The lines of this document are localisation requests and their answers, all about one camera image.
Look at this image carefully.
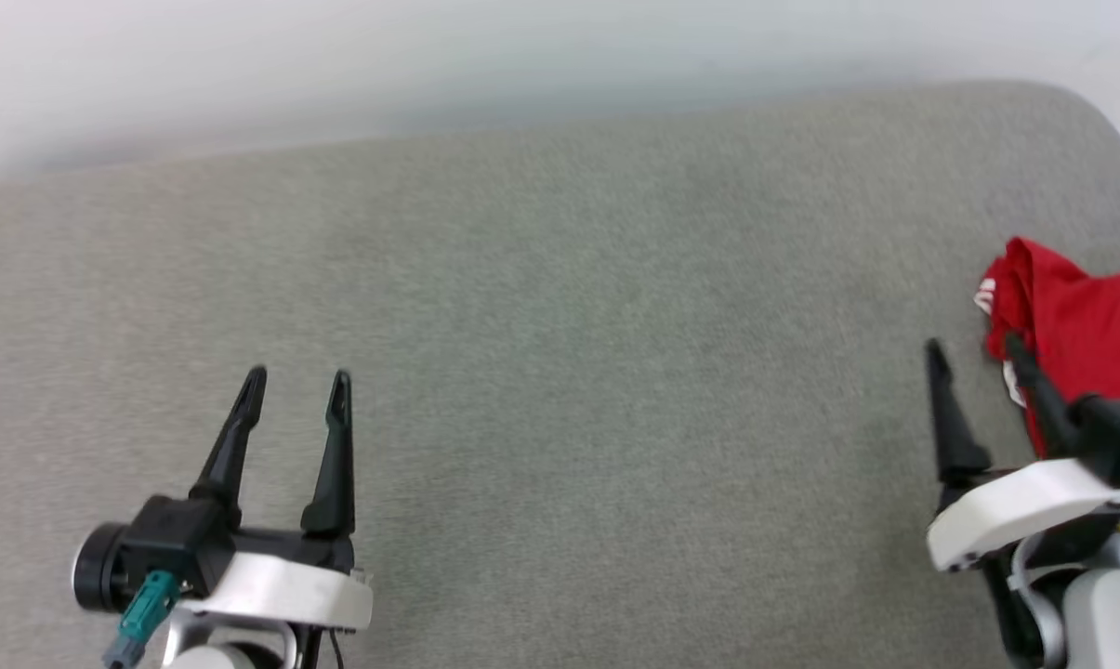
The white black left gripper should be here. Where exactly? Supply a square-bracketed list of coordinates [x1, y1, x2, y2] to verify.
[177, 364, 376, 635]

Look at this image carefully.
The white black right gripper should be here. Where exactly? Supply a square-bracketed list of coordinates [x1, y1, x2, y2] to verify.
[924, 333, 1120, 573]

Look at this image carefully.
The red and white garment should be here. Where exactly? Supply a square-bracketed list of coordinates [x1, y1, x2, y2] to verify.
[974, 236, 1120, 458]

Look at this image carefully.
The grey fabric sofa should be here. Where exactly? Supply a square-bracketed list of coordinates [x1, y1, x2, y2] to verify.
[0, 81, 1120, 669]

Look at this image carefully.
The teal left cable connector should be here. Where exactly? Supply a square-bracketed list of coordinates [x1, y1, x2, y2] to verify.
[102, 570, 183, 669]

